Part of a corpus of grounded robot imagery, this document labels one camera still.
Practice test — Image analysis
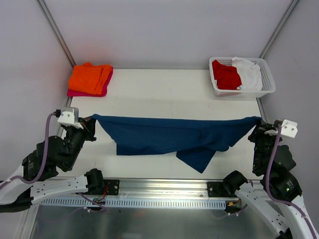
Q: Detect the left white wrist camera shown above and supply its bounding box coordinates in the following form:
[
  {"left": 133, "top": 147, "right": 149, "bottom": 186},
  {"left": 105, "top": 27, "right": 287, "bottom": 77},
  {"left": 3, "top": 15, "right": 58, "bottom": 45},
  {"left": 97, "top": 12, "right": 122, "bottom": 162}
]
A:
[{"left": 55, "top": 107, "right": 83, "bottom": 129}]

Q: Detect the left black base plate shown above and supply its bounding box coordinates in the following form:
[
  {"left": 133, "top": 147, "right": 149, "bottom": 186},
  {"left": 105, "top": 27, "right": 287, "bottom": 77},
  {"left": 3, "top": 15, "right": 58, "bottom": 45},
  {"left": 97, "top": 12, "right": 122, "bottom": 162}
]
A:
[{"left": 101, "top": 179, "right": 120, "bottom": 196}]

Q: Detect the aluminium mounting rail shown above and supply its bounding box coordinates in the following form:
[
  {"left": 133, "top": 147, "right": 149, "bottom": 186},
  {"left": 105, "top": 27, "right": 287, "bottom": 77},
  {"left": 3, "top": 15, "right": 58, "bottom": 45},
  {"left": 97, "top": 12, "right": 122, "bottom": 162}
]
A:
[{"left": 49, "top": 177, "right": 265, "bottom": 200}]

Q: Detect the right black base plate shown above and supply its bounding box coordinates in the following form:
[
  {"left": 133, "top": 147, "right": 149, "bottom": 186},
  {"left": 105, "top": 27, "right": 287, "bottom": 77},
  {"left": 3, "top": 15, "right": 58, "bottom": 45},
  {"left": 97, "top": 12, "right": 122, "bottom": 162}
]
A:
[{"left": 206, "top": 181, "right": 236, "bottom": 198}]

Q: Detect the blue t shirt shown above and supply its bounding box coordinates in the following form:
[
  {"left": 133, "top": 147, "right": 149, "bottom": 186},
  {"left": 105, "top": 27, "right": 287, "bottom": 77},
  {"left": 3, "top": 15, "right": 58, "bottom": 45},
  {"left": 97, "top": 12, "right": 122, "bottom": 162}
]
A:
[{"left": 92, "top": 114, "right": 261, "bottom": 173}]

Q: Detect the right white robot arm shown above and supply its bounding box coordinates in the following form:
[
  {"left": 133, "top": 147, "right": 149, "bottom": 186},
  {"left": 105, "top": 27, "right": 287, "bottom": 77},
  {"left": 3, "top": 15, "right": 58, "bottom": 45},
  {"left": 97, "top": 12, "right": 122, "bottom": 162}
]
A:
[{"left": 223, "top": 120, "right": 319, "bottom": 239}]

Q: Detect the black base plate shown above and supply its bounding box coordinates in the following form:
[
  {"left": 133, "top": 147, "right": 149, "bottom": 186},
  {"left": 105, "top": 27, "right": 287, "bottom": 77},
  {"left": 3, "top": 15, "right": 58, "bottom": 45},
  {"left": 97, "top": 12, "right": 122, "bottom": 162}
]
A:
[
  {"left": 206, "top": 181, "right": 236, "bottom": 198},
  {"left": 101, "top": 179, "right": 120, "bottom": 196}
]

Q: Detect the pink folded t shirt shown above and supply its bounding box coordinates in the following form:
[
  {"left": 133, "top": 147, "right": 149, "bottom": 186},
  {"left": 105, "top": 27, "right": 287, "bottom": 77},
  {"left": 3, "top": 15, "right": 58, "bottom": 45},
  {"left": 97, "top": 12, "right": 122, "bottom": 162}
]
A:
[{"left": 66, "top": 66, "right": 114, "bottom": 98}]

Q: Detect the red t shirt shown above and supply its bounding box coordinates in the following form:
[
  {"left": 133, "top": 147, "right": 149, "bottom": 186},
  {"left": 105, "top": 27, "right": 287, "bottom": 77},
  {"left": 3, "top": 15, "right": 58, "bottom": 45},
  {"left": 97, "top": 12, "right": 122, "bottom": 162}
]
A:
[{"left": 212, "top": 60, "right": 242, "bottom": 90}]

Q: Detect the white plastic basket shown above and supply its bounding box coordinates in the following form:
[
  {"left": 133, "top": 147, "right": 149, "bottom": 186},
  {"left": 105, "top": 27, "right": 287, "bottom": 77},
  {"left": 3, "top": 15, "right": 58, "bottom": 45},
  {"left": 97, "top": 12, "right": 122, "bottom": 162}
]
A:
[{"left": 209, "top": 57, "right": 276, "bottom": 99}]

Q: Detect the white t shirt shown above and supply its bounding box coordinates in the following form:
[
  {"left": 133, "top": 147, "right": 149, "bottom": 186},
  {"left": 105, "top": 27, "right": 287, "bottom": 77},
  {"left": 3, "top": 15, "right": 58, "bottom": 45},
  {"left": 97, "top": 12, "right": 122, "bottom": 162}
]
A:
[{"left": 232, "top": 57, "right": 263, "bottom": 92}]

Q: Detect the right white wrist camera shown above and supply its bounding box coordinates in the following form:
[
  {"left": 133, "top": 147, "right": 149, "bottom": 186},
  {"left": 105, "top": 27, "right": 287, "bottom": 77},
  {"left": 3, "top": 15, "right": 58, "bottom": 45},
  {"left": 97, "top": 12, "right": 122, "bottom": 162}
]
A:
[{"left": 265, "top": 119, "right": 298, "bottom": 138}]

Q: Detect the orange folded t shirt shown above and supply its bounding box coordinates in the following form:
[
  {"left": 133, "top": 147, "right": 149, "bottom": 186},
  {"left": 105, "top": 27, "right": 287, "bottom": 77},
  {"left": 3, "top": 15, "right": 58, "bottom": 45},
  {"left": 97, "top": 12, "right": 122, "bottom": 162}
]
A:
[{"left": 68, "top": 62, "right": 112, "bottom": 95}]

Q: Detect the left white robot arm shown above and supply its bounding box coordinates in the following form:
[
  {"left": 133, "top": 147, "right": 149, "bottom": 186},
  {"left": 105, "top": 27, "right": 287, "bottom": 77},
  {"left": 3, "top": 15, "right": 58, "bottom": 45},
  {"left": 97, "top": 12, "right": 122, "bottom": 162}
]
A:
[{"left": 0, "top": 118, "right": 105, "bottom": 213}]

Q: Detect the white slotted cable duct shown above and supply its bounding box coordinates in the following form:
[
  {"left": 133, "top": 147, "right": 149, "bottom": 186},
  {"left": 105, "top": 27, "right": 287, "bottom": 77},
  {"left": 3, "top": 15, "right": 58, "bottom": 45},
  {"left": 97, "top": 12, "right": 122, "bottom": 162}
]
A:
[{"left": 40, "top": 197, "right": 226, "bottom": 210}]

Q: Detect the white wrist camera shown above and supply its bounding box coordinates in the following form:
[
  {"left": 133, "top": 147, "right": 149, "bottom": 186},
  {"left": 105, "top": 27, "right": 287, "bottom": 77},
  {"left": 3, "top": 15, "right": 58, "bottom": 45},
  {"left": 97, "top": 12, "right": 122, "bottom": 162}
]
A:
[
  {"left": 55, "top": 107, "right": 83, "bottom": 129},
  {"left": 265, "top": 119, "right": 298, "bottom": 138}
]

